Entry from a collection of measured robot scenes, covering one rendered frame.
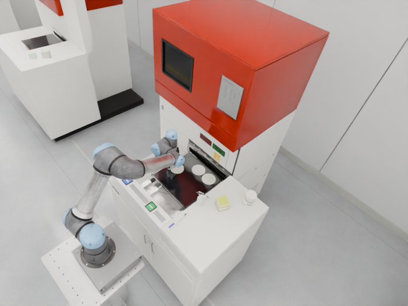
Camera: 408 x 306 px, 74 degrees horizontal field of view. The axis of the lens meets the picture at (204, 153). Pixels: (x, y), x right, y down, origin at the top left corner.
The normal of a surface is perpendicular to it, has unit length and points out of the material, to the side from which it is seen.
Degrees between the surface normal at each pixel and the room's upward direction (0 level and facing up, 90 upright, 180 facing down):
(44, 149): 0
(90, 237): 10
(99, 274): 2
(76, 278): 0
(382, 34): 90
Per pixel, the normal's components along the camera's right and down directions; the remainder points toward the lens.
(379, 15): -0.72, 0.46
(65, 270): 0.11, -0.67
